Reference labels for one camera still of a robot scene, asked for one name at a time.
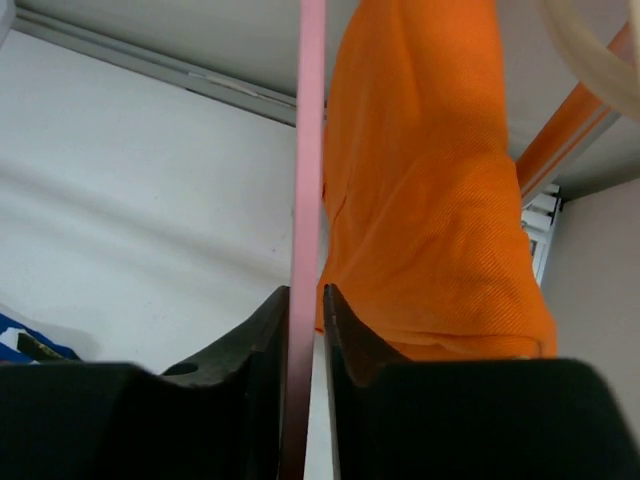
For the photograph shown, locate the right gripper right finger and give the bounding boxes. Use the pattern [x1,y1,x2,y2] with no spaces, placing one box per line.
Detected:
[324,285,639,479]

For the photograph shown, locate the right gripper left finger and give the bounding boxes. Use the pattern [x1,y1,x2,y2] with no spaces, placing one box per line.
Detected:
[1,286,289,479]

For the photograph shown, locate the blue patterned trousers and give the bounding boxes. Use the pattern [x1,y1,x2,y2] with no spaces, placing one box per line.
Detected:
[1,305,81,365]

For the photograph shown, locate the pink plastic hanger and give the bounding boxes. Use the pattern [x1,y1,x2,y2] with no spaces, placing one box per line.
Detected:
[278,0,327,479]

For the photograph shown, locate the beige plastic hanger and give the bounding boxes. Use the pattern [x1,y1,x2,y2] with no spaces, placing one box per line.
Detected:
[538,0,639,120]

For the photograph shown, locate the orange garment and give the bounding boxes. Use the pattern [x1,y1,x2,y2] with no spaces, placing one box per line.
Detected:
[313,0,640,362]

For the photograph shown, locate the white clothes rack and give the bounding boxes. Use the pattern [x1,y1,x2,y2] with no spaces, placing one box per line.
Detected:
[521,184,562,285]

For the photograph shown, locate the aluminium rail right side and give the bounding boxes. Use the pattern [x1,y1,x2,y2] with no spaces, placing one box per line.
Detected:
[13,7,296,126]

